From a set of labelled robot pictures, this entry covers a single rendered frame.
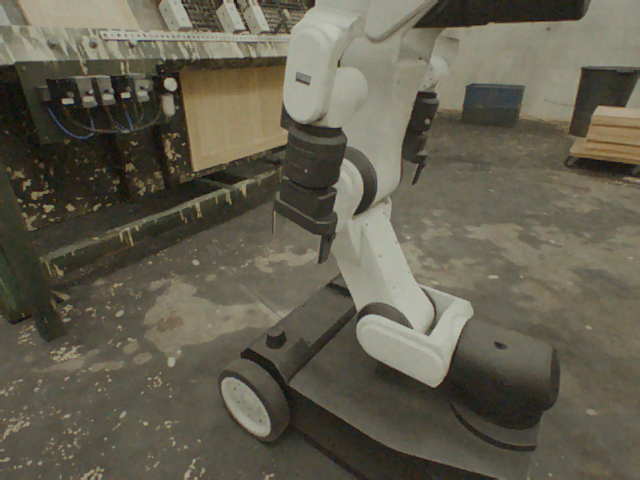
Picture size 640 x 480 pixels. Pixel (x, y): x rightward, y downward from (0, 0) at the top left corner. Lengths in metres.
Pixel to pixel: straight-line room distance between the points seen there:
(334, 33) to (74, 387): 1.14
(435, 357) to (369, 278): 0.20
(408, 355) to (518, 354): 0.20
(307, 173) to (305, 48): 0.16
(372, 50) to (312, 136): 0.21
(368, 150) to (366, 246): 0.20
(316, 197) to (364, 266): 0.31
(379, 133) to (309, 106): 0.24
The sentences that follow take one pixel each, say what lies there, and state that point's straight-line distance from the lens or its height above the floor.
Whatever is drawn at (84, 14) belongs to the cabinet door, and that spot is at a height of 0.95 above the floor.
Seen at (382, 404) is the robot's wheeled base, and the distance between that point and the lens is 0.90.
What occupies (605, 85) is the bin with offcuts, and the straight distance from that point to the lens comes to 4.81.
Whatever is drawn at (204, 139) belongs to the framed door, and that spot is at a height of 0.40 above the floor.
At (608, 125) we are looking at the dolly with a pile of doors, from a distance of 3.48.
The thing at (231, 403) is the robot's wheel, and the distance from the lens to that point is 1.04.
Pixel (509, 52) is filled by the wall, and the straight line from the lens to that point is 6.06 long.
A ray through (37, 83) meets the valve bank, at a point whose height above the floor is 0.75.
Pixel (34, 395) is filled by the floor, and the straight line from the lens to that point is 1.36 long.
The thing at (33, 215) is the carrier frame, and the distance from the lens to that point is 1.83.
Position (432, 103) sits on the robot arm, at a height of 0.74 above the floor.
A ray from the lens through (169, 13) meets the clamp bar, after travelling 1.89.
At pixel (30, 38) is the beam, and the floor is 0.87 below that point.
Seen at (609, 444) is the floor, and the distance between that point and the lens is 1.25.
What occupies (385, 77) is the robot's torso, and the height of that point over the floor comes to 0.81.
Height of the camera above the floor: 0.85
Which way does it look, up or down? 27 degrees down
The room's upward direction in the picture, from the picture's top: straight up
